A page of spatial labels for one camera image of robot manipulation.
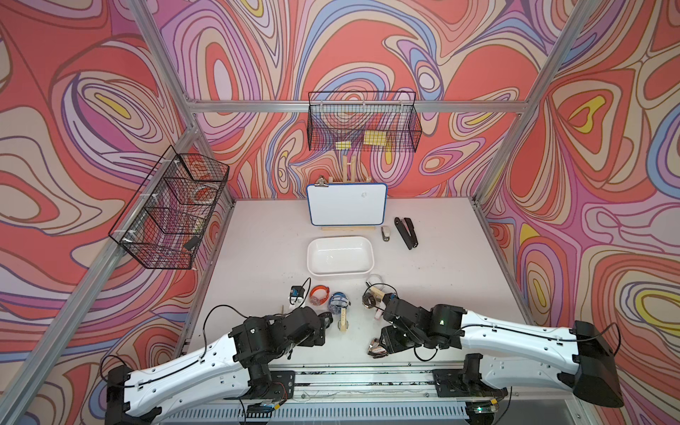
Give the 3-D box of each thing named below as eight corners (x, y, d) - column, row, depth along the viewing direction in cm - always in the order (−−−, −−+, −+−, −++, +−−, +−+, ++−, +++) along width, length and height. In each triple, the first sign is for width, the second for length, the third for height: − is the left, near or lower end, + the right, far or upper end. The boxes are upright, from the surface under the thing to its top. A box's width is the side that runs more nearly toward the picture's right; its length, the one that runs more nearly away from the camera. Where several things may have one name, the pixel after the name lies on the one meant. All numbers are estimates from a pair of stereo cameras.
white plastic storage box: (306, 280, 96) (304, 272, 91) (310, 243, 107) (308, 234, 102) (374, 280, 96) (376, 272, 91) (371, 243, 107) (372, 234, 102)
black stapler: (409, 250, 105) (410, 246, 102) (392, 221, 114) (393, 217, 112) (423, 246, 106) (425, 242, 104) (406, 218, 116) (407, 214, 113)
